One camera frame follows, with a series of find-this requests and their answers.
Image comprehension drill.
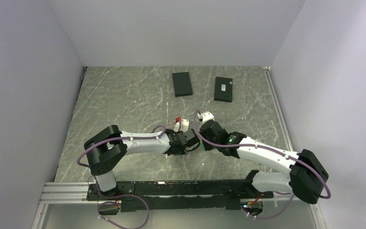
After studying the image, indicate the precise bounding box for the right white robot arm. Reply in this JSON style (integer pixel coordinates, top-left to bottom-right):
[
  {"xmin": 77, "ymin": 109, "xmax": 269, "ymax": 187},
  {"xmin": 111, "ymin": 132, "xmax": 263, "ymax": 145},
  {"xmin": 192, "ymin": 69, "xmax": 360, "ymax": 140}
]
[{"xmin": 198, "ymin": 119, "xmax": 331, "ymax": 204}]

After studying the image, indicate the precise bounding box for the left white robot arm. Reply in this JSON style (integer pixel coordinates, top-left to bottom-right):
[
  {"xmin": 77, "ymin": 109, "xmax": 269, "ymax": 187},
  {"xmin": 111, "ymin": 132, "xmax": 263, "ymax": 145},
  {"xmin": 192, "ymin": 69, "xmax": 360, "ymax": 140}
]
[{"xmin": 77, "ymin": 125, "xmax": 200, "ymax": 200}]

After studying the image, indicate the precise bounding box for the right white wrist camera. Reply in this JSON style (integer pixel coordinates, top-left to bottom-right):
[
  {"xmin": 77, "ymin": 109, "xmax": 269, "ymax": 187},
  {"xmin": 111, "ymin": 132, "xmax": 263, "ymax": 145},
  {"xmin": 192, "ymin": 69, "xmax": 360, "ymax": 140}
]
[{"xmin": 197, "ymin": 111, "xmax": 214, "ymax": 123}]

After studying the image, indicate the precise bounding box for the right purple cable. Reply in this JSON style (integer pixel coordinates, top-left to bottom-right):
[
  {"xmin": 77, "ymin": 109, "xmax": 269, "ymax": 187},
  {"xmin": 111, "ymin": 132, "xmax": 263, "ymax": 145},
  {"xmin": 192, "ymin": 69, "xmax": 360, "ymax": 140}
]
[{"xmin": 193, "ymin": 109, "xmax": 331, "ymax": 220}]

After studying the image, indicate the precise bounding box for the black box with label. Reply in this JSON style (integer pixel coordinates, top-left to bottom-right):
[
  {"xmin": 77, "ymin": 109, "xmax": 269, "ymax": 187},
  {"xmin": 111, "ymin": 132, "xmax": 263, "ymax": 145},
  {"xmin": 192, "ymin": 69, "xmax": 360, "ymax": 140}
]
[{"xmin": 213, "ymin": 76, "xmax": 233, "ymax": 103}]

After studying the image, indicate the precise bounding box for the plain black rectangular box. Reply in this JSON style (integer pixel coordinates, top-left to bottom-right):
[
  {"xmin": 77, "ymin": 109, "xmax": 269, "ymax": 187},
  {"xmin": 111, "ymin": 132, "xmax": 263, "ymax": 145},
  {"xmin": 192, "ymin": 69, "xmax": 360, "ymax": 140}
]
[{"xmin": 172, "ymin": 72, "xmax": 193, "ymax": 97}]

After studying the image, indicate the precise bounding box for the aluminium rail frame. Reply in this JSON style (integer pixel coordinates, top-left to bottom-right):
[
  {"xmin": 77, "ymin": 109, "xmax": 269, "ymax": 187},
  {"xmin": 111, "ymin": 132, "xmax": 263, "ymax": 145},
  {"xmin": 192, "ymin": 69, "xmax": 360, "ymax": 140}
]
[{"xmin": 33, "ymin": 66, "xmax": 330, "ymax": 229}]

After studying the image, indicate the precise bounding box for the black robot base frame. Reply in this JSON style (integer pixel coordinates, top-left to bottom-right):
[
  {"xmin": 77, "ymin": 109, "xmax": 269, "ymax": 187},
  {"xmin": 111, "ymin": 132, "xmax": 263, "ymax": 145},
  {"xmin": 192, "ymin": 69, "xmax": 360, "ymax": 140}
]
[{"xmin": 86, "ymin": 179, "xmax": 274, "ymax": 212}]

